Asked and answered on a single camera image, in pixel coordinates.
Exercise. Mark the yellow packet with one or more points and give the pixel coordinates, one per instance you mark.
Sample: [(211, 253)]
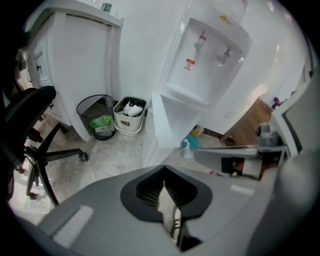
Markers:
[(196, 130)]

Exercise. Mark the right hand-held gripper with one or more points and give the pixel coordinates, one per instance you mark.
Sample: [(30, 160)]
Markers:
[(300, 122)]

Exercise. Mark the white cabinet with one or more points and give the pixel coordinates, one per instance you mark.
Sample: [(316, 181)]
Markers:
[(82, 65)]

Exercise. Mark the white trash bin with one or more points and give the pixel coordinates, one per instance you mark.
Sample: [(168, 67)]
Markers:
[(127, 122)]

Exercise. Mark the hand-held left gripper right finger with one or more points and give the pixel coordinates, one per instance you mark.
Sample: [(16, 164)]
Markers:
[(215, 197)]

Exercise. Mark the purple toy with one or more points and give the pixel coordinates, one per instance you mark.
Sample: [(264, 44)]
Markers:
[(275, 102)]

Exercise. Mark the crushed green plastic bottle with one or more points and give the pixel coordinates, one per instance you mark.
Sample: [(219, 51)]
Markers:
[(101, 121)]

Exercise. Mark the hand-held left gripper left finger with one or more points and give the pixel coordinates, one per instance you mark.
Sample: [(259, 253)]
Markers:
[(105, 207)]

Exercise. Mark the teal bag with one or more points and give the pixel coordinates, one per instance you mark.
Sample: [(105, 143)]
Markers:
[(193, 141)]

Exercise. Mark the white water dispenser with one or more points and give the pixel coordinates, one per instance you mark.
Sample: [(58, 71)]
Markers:
[(200, 62)]

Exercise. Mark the black mesh trash bin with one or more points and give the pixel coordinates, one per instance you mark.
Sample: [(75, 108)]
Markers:
[(96, 112)]

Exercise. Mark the red water tap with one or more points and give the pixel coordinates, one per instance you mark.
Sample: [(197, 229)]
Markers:
[(200, 40)]

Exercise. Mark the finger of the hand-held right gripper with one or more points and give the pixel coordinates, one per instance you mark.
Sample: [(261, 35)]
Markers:
[(212, 157)]

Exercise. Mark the grey water tap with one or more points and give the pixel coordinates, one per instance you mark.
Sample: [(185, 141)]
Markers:
[(223, 56)]

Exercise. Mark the white cabinet door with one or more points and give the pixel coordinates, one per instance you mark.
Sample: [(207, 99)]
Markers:
[(172, 120)]

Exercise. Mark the crumpled white paper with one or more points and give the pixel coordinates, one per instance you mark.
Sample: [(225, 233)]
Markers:
[(132, 109)]

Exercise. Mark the white blue spray bottle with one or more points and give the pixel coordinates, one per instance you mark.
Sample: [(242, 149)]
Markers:
[(187, 148)]

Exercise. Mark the black office chair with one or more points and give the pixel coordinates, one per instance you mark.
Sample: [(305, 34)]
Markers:
[(25, 117)]

